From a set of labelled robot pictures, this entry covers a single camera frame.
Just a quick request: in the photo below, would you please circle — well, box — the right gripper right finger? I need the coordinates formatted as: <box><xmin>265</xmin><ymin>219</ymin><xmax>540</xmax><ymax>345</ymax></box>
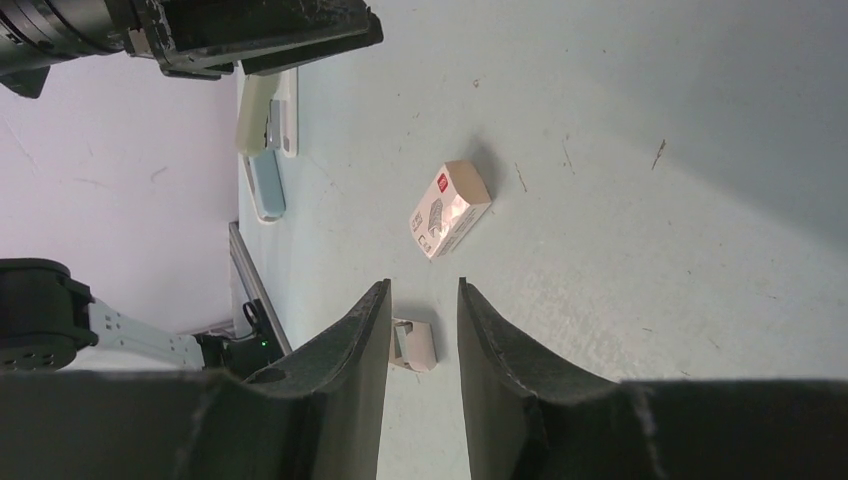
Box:
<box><xmin>457</xmin><ymin>280</ymin><xmax>847</xmax><ymax>479</ymax></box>

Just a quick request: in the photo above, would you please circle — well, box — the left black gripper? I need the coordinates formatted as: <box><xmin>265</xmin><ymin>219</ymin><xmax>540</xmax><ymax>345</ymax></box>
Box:
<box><xmin>122</xmin><ymin>0</ymin><xmax>384</xmax><ymax>80</ymax></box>

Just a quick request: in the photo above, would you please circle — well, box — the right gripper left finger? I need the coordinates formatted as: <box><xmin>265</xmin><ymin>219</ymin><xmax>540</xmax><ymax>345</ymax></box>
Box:
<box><xmin>1</xmin><ymin>280</ymin><xmax>392</xmax><ymax>479</ymax></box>

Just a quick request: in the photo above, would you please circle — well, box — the white staple box barcode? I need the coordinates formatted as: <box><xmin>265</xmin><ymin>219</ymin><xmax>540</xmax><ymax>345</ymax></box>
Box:
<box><xmin>388</xmin><ymin>319</ymin><xmax>438</xmax><ymax>373</ymax></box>

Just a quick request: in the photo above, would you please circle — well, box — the beige stapler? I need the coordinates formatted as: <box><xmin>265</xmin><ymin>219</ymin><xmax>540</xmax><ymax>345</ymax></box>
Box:
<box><xmin>236</xmin><ymin>68</ymin><xmax>299</xmax><ymax>158</ymax></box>

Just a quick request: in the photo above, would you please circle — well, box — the grey white stapler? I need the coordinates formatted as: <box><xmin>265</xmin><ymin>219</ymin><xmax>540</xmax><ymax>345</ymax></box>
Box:
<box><xmin>242</xmin><ymin>150</ymin><xmax>286</xmax><ymax>224</ymax></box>

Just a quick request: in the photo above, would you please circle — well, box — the small white staple box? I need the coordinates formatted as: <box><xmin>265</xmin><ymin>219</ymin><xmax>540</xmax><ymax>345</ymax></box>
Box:
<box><xmin>408</xmin><ymin>160</ymin><xmax>492</xmax><ymax>260</ymax></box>

